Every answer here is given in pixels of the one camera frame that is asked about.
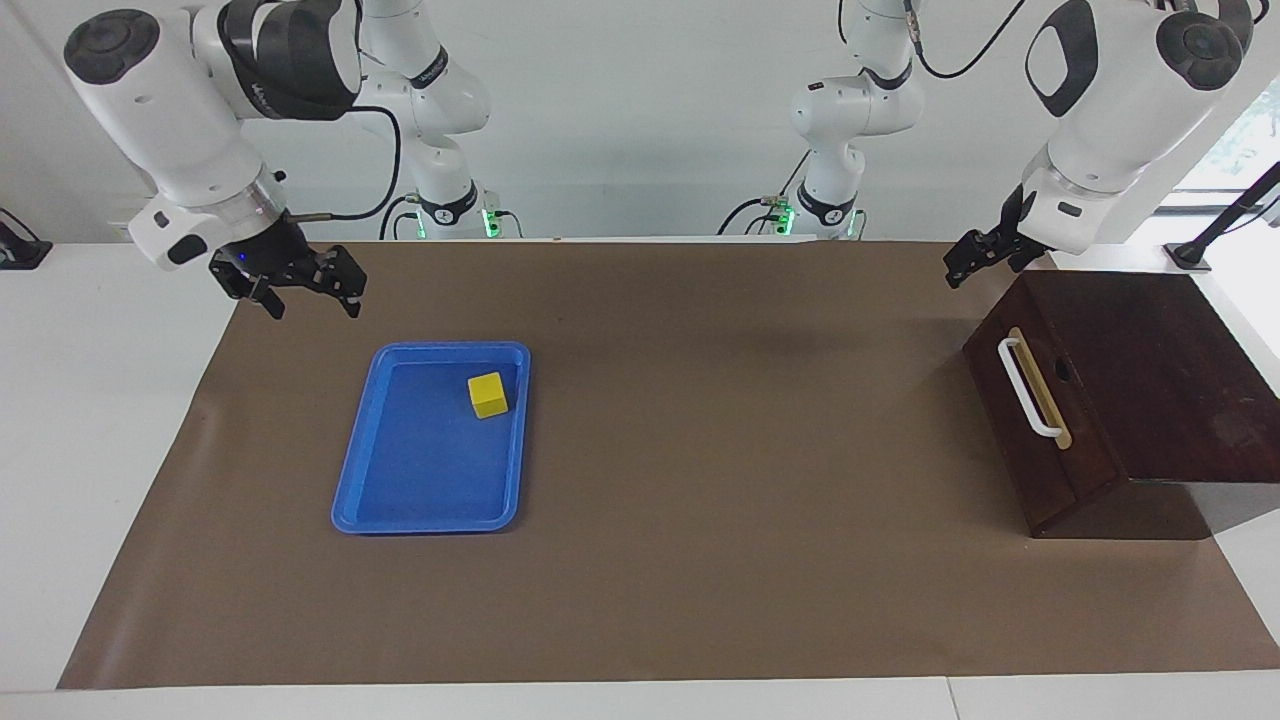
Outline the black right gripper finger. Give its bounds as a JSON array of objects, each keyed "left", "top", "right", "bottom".
[
  {"left": 323, "top": 244, "right": 369, "bottom": 320},
  {"left": 213, "top": 272, "right": 288, "bottom": 322}
]

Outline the yellow cube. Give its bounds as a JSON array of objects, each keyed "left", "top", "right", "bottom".
[{"left": 467, "top": 371, "right": 510, "bottom": 421}]

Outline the wooden drawer with white handle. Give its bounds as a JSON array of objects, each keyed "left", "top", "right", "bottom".
[{"left": 984, "top": 272, "right": 1127, "bottom": 511}]

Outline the blue plastic tray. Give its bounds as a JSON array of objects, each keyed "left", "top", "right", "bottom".
[{"left": 331, "top": 341, "right": 532, "bottom": 536}]

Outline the dark wooden cabinet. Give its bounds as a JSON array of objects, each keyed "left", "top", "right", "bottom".
[{"left": 962, "top": 268, "right": 1280, "bottom": 541}]

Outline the black table clamp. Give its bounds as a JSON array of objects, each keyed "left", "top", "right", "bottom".
[{"left": 0, "top": 206, "right": 54, "bottom": 272}]

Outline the brown table mat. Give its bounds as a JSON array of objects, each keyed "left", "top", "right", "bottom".
[{"left": 57, "top": 238, "right": 1280, "bottom": 691}]

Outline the black base cable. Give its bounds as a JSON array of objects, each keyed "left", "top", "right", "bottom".
[
  {"left": 717, "top": 148, "right": 811, "bottom": 239},
  {"left": 378, "top": 193, "right": 423, "bottom": 242}
]

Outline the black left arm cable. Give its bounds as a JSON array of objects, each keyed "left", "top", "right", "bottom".
[{"left": 904, "top": 0, "right": 1033, "bottom": 82}]

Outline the black camera stand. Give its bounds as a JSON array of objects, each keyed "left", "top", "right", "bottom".
[{"left": 1164, "top": 160, "right": 1280, "bottom": 273}]

